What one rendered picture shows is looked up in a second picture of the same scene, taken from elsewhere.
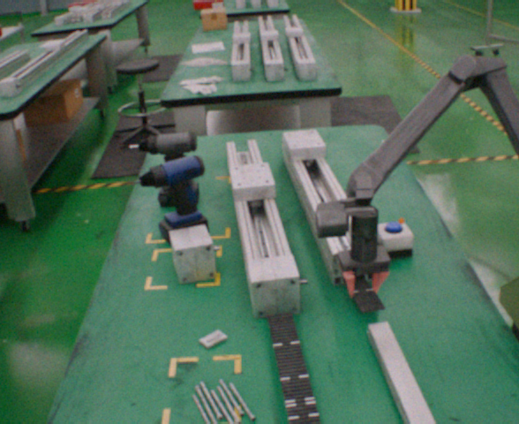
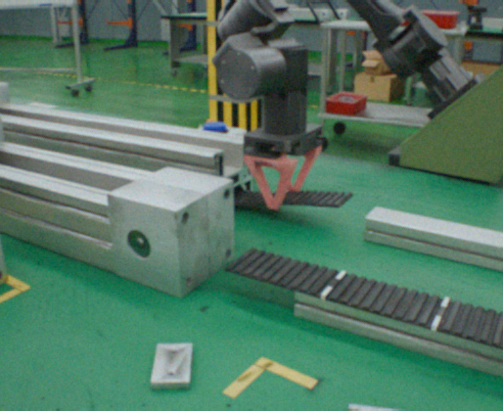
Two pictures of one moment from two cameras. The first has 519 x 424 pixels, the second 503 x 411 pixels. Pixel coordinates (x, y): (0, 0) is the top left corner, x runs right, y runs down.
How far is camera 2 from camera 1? 0.95 m
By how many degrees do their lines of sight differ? 50
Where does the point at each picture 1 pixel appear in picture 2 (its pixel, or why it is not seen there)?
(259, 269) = (154, 195)
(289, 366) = (400, 304)
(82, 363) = not seen: outside the picture
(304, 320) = not seen: hidden behind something
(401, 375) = not seen: outside the picture
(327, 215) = (255, 50)
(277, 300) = (208, 243)
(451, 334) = (426, 201)
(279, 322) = (265, 266)
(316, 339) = not seen: hidden behind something
